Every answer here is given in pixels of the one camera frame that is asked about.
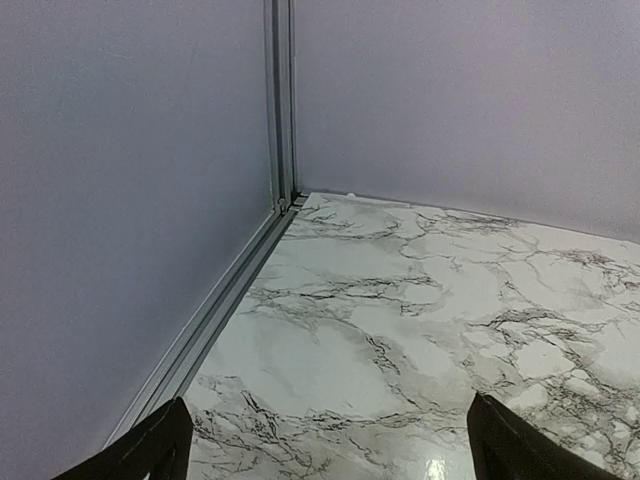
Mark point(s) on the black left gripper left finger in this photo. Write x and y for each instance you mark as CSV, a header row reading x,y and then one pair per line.
x,y
158,447

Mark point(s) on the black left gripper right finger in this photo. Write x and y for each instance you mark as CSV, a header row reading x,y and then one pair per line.
x,y
505,446

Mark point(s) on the aluminium frame rail left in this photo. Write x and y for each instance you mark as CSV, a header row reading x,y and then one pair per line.
x,y
173,374

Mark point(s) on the aluminium frame post left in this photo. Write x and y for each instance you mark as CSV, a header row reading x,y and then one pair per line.
x,y
279,30

